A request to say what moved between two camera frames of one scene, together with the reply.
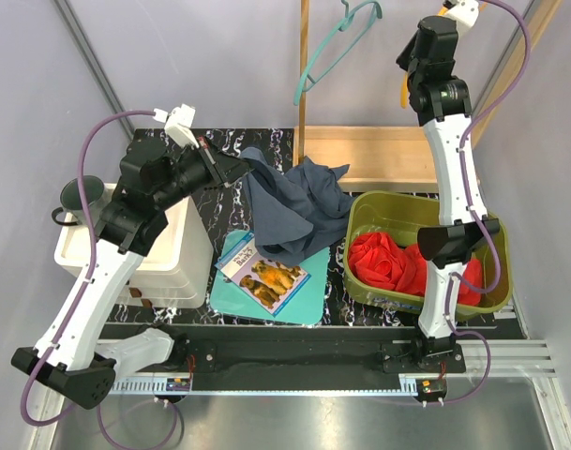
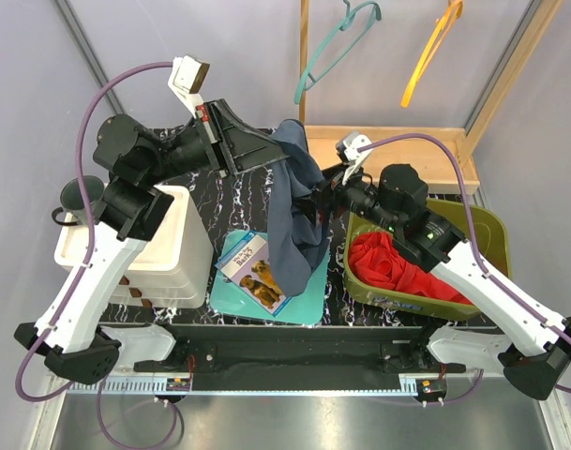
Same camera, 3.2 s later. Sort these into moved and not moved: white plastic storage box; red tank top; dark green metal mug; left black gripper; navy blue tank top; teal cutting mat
Moved: navy blue tank top; left black gripper
Not moved: white plastic storage box; red tank top; teal cutting mat; dark green metal mug
